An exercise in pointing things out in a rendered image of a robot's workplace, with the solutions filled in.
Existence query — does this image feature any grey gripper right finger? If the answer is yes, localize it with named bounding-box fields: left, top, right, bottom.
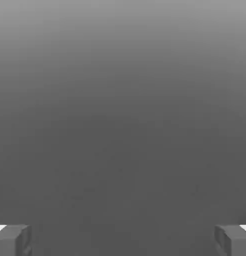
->
left=213, top=224, right=246, bottom=256

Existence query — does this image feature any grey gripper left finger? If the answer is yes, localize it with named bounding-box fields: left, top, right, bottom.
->
left=0, top=224, right=33, bottom=256

